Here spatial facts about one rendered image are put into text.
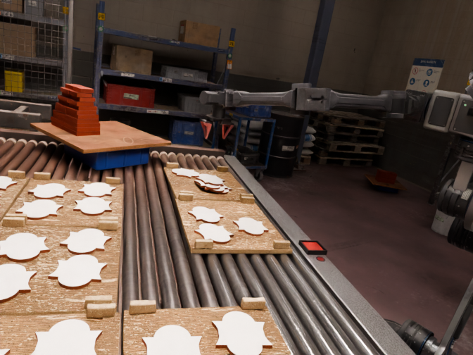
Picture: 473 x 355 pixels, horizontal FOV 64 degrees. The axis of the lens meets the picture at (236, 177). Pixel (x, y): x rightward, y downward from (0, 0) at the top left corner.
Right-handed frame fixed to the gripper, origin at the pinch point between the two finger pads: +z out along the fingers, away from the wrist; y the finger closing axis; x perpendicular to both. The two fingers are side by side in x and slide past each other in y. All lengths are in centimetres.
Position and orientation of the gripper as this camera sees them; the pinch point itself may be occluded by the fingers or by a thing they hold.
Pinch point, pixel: (215, 136)
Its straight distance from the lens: 172.8
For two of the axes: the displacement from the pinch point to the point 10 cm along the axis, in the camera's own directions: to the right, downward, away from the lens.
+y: 8.0, -0.5, 5.9
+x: -5.7, -3.5, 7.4
